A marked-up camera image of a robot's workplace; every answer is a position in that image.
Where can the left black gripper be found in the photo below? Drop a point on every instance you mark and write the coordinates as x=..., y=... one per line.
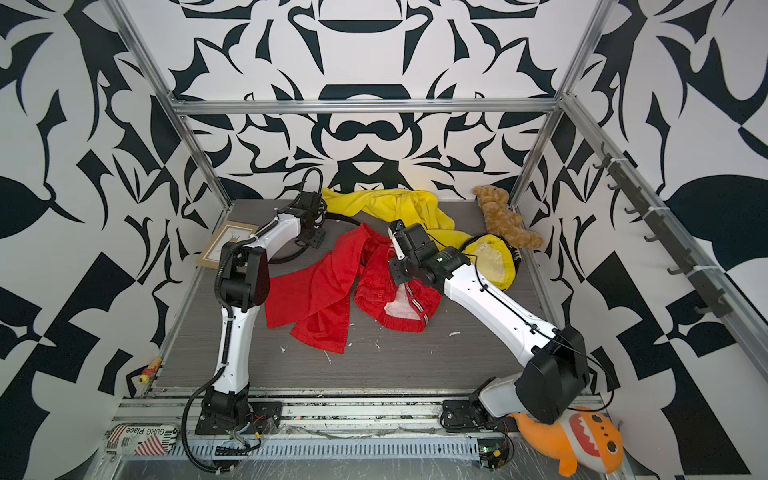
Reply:
x=316, y=240

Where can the brown teddy bear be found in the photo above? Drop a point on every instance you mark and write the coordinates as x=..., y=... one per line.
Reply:
x=501, y=221

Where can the red white printed box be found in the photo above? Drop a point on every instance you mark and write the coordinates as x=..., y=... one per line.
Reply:
x=141, y=439

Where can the small red yellow toy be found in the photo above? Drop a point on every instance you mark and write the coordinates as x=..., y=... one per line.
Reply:
x=150, y=372

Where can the black wall hook rack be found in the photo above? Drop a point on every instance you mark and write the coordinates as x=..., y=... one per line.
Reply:
x=667, y=230

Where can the red trousers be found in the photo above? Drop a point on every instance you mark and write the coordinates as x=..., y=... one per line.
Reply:
x=316, y=301

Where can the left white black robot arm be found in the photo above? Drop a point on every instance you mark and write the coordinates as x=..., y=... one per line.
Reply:
x=241, y=287

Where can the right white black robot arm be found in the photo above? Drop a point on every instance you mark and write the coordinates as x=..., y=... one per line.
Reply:
x=554, y=361

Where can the orange shark plush toy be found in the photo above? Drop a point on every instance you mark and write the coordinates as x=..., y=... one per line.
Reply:
x=578, y=438

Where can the white cable duct strip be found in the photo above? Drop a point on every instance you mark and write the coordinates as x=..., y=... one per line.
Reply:
x=354, y=448

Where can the yellow trousers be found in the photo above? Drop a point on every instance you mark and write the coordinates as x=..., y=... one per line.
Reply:
x=412, y=207

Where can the small green circuit board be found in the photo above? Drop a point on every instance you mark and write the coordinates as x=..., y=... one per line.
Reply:
x=493, y=453

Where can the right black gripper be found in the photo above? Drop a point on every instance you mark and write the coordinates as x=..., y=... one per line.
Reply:
x=396, y=276

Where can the wooden framed picture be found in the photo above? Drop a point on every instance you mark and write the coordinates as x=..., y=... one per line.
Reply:
x=229, y=231

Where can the black leather belt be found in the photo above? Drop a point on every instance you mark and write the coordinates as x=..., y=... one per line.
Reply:
x=301, y=250

